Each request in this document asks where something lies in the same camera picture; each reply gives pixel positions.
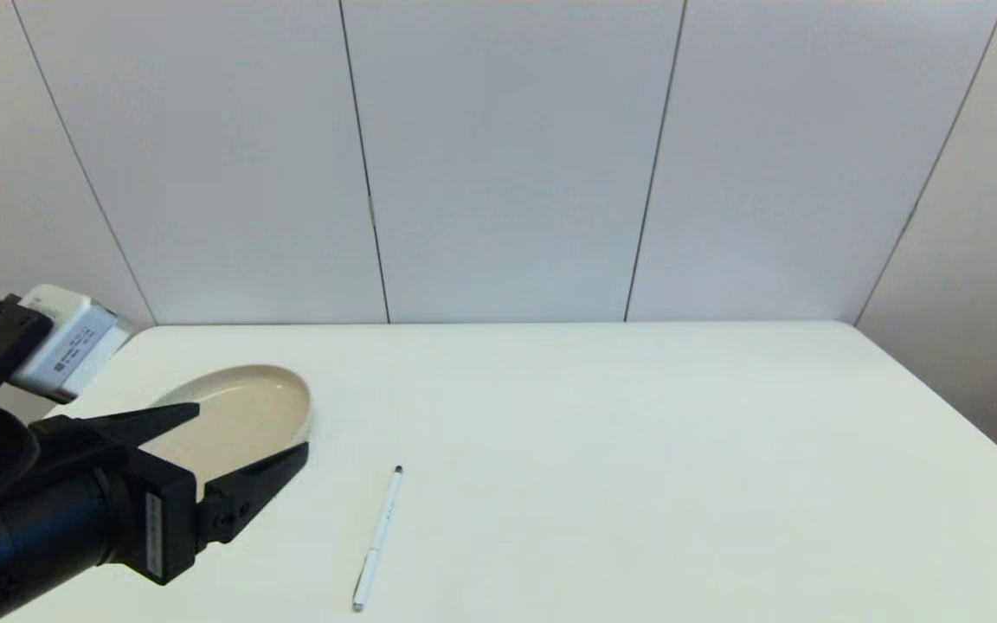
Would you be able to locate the white pen with black tip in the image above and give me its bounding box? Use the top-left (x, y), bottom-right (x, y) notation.
top-left (351, 465), bottom-right (405, 613)

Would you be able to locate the beige oval plate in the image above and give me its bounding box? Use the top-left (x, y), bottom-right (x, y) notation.
top-left (137, 364), bottom-right (314, 485)

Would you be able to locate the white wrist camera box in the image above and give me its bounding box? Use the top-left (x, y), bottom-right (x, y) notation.
top-left (9, 285), bottom-right (133, 405)

